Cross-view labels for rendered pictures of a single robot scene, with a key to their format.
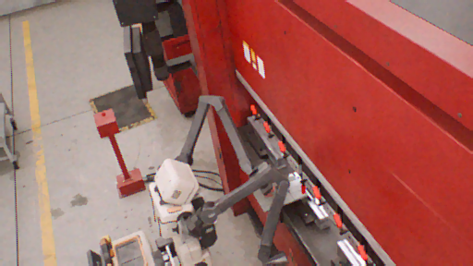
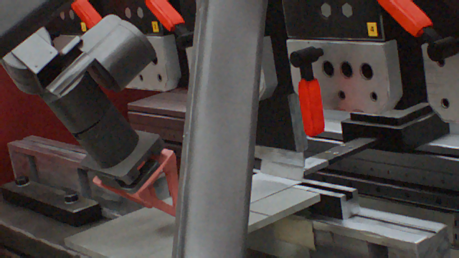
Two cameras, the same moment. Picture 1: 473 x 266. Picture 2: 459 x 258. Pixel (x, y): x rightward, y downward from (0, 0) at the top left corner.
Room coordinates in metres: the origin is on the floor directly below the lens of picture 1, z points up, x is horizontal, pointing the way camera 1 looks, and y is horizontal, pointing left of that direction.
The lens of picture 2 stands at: (0.89, 0.17, 1.36)
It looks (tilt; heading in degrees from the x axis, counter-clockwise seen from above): 14 degrees down; 339
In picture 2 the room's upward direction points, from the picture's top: 9 degrees counter-clockwise
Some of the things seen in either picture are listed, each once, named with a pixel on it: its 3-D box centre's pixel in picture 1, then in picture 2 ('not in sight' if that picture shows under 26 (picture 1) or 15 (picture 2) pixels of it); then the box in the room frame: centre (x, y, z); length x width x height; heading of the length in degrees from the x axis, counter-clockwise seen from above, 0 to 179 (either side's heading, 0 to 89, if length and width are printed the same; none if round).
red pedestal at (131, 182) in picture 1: (117, 152); not in sight; (3.26, 1.08, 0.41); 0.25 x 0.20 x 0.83; 105
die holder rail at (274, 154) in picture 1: (265, 140); (84, 178); (2.46, -0.15, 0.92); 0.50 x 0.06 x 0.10; 15
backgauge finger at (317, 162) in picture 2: not in sight; (361, 137); (1.97, -0.45, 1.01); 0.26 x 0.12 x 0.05; 105
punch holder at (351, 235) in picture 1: (358, 231); not in sight; (1.37, -0.45, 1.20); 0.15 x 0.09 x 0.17; 15
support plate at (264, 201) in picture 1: (279, 193); (191, 220); (1.89, -0.15, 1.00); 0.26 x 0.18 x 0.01; 105
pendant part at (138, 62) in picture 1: (139, 59); not in sight; (2.95, 0.61, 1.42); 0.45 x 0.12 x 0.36; 6
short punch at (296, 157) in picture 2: not in sight; (272, 126); (1.93, -0.30, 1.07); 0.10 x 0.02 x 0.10; 15
